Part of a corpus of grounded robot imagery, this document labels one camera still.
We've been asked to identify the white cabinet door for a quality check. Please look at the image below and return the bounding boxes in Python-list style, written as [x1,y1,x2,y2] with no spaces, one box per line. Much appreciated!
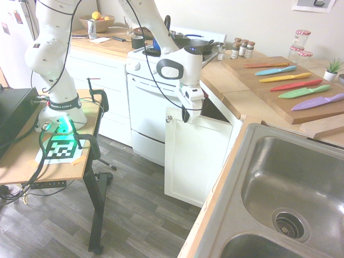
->
[164,105,234,209]

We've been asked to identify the loose wooden plank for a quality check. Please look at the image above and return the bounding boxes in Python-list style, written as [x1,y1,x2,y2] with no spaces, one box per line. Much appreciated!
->
[299,116,344,140]

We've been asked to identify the white notepad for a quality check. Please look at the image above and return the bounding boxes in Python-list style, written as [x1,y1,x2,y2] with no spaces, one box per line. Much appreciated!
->
[89,37,112,45]

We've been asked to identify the large wooden cutting board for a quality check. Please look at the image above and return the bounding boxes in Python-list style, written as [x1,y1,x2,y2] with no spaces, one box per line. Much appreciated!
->
[220,55,344,125]

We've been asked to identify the large black bar clamp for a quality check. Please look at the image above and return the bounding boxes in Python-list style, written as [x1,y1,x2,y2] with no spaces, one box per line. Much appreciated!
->
[70,120,102,166]

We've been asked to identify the black tape roll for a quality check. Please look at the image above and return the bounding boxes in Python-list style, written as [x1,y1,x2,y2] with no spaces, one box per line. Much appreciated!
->
[131,35,145,50]

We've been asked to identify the stainless steel double sink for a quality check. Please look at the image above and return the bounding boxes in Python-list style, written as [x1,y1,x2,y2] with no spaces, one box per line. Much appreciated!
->
[187,122,344,258]

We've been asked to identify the white base cabinets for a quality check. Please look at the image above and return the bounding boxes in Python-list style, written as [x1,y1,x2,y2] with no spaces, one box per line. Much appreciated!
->
[63,47,133,148]

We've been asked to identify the teal kitchen knife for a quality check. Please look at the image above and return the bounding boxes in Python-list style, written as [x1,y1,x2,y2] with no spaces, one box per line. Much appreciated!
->
[254,65,298,76]

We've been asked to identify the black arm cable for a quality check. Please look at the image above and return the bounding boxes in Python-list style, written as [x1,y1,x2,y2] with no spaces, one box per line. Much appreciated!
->
[141,25,187,110]

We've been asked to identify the small potted green plant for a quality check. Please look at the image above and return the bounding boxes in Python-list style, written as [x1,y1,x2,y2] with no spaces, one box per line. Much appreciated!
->
[322,57,343,82]

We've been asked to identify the wooden fruit bowl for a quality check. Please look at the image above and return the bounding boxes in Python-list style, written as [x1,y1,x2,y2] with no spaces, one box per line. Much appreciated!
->
[78,14,116,34]

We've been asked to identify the purple kitchen knife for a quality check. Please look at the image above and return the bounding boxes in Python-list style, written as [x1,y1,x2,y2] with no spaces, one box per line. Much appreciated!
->
[291,93,344,112]

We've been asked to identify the black clamp red handle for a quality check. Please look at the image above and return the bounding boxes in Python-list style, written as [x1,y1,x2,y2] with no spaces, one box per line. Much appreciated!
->
[85,77,110,113]

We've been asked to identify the white kitchen stove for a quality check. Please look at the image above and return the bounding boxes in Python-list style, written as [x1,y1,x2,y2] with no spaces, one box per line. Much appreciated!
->
[124,25,228,168]

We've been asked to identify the black controller box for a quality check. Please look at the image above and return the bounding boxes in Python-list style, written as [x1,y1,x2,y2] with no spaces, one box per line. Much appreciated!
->
[0,87,41,160]

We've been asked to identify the yellow kitchen knife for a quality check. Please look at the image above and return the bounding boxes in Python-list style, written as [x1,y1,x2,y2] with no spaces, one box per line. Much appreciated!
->
[259,72,313,83]

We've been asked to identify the white refrigerator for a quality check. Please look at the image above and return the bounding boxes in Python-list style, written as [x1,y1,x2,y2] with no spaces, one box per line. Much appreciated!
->
[0,0,39,90]

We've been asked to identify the black white marker sheet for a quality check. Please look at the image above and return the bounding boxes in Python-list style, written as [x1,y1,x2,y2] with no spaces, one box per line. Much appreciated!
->
[35,135,89,167]

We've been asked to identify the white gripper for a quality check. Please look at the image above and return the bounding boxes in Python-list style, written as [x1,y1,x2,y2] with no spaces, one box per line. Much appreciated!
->
[176,83,206,124]

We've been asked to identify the pan with blue handle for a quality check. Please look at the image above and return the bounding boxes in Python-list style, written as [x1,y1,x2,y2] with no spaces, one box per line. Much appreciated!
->
[168,30,200,41]

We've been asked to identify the silver drink can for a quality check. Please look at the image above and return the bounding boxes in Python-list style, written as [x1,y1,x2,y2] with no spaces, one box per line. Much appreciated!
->
[87,19,98,40]

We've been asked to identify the glass jar red checked lid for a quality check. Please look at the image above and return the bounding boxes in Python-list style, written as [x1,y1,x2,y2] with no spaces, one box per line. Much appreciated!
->
[288,45,305,63]
[295,29,312,49]
[296,50,314,68]

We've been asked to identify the red kitchen knife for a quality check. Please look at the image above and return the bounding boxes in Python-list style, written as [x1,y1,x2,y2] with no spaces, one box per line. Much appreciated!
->
[269,79,323,92]

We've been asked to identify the green kitchen knife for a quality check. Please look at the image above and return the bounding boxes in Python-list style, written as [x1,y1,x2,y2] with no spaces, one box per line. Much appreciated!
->
[278,84,331,100]

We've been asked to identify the wooden work table black legs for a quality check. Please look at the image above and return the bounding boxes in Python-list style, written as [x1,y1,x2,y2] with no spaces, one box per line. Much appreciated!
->
[0,90,113,254]

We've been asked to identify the paper poster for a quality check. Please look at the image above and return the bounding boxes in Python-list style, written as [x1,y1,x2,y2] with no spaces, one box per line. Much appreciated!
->
[291,0,337,13]

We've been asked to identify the white oven door handle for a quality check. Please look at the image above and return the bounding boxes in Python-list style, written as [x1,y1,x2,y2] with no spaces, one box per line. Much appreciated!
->
[127,73,187,95]

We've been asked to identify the clear drinking glass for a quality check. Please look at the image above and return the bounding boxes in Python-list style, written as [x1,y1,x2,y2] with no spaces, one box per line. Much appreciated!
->
[123,16,134,36]

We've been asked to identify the orange kitchen knife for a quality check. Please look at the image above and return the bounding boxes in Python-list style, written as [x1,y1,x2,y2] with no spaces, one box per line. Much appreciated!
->
[243,62,290,69]

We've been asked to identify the black skillet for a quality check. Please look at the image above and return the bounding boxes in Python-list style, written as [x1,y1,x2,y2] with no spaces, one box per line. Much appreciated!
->
[184,38,224,54]

